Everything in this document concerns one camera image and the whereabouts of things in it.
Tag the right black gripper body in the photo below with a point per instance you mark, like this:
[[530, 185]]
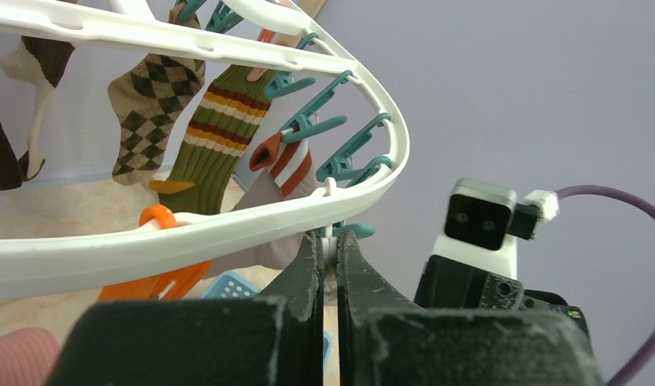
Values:
[[446, 283]]

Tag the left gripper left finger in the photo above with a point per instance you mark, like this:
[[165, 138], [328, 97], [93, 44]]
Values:
[[274, 338]]

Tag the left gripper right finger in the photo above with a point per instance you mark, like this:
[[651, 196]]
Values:
[[387, 339]]

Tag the white hanger clip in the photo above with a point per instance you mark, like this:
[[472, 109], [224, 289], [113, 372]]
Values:
[[329, 243]]

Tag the white round clip hanger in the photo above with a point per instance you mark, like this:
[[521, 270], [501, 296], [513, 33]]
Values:
[[43, 266]]

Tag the orange hanger clip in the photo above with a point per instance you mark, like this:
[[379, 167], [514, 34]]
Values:
[[170, 282]]

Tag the grey sock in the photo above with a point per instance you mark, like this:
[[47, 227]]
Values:
[[286, 171]]

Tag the green striped sock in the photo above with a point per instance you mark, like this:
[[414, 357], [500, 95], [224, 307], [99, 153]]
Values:
[[217, 136]]

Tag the pink patterned sock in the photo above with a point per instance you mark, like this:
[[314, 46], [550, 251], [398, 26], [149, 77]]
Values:
[[27, 356]]

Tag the argyle patterned sock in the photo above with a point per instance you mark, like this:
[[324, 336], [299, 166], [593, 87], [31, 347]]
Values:
[[147, 101]]

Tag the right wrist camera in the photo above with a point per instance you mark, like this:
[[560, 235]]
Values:
[[484, 221]]

